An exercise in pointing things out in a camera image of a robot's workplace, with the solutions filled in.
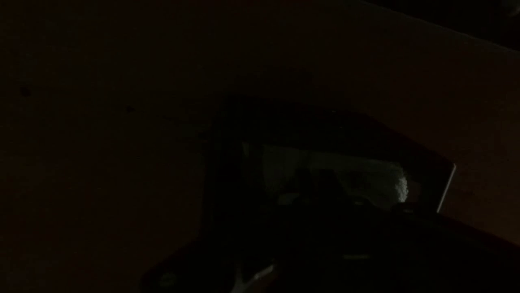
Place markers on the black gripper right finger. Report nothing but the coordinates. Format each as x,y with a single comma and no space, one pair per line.
407,251

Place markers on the black mesh box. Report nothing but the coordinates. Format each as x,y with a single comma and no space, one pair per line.
244,127

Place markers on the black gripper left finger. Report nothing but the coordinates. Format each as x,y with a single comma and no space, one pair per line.
262,245

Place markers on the white towel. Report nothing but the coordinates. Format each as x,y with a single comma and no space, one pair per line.
384,184

